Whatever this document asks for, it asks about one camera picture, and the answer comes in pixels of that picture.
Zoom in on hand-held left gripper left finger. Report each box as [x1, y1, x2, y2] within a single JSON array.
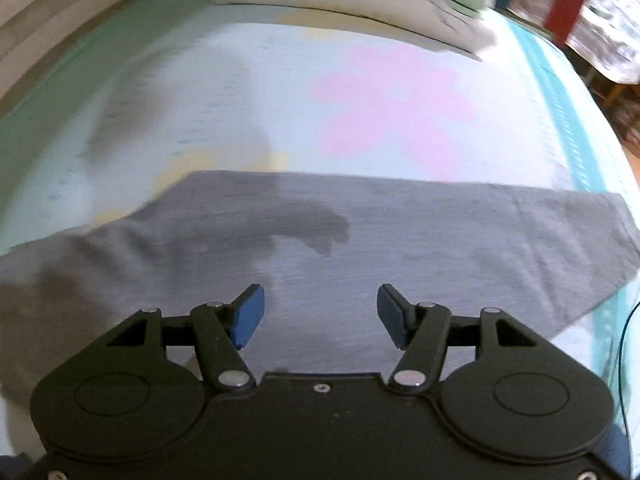
[[89, 283, 265, 392]]

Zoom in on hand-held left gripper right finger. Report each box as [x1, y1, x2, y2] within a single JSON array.
[[377, 283, 554, 392]]

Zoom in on grey pants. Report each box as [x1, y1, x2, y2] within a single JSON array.
[[0, 170, 640, 401]]

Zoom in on floral bed sheet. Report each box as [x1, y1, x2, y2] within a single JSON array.
[[0, 0, 640, 461]]

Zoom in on person's right jeans leg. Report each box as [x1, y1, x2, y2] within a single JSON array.
[[597, 430, 632, 480]]

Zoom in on wooden slatted headboard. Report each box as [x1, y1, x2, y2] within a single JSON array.
[[0, 0, 211, 116]]

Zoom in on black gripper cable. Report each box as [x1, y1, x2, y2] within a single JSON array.
[[616, 300, 640, 436]]

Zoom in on wooden furniture frame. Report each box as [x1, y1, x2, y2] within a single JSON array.
[[590, 67, 640, 156]]

